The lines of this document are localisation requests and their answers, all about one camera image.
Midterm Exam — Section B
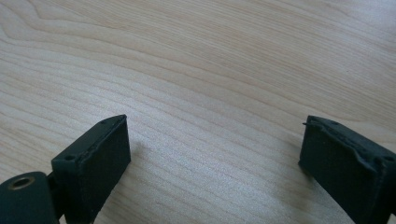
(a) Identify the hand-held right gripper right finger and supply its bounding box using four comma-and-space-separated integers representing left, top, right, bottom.
298, 115, 396, 224

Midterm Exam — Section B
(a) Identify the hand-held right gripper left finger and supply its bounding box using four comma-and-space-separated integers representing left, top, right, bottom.
46, 114, 132, 224

